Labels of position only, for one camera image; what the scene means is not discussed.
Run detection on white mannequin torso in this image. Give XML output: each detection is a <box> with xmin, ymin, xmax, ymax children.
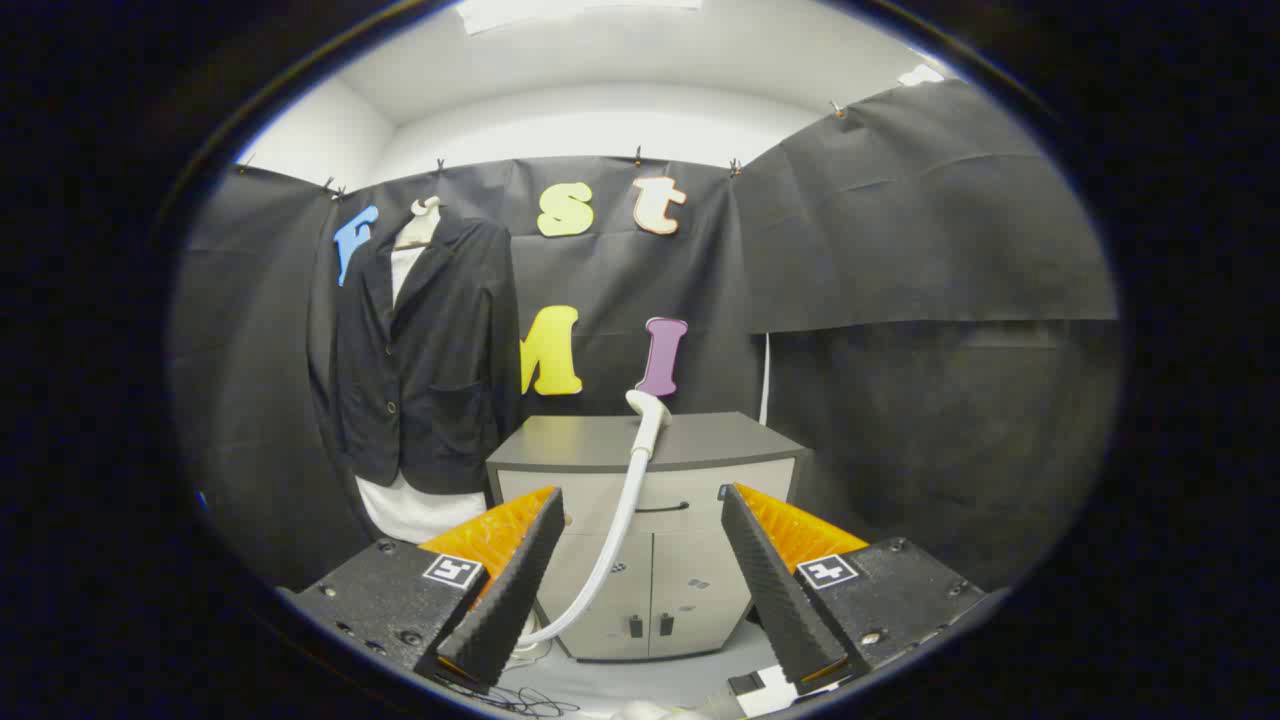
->
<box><xmin>355</xmin><ymin>197</ymin><xmax>493</xmax><ymax>546</ymax></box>

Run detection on black jacket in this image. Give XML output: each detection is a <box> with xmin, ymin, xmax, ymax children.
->
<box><xmin>308</xmin><ymin>215</ymin><xmax>523</xmax><ymax>496</ymax></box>

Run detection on grey cabinet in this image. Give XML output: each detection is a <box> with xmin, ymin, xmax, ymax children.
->
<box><xmin>485</xmin><ymin>412</ymin><xmax>811</xmax><ymax>663</ymax></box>

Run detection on white and black box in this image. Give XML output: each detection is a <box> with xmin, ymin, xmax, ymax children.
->
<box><xmin>725</xmin><ymin>665</ymin><xmax>801</xmax><ymax>716</ymax></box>

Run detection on black backdrop cloth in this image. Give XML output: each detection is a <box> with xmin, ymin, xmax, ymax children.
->
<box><xmin>170</xmin><ymin>78</ymin><xmax>1121</xmax><ymax>593</ymax></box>

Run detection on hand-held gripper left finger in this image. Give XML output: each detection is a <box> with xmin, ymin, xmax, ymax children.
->
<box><xmin>290</xmin><ymin>487</ymin><xmax>566</xmax><ymax>696</ymax></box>

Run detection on white garment steamer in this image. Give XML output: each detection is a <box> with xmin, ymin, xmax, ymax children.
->
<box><xmin>500</xmin><ymin>389</ymin><xmax>672</xmax><ymax>669</ymax></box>

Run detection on thin black floor cables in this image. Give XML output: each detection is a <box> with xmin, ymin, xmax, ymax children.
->
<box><xmin>440</xmin><ymin>675</ymin><xmax>581</xmax><ymax>719</ymax></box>

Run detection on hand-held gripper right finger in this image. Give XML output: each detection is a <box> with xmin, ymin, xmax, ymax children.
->
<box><xmin>720</xmin><ymin>483</ymin><xmax>986</xmax><ymax>696</ymax></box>

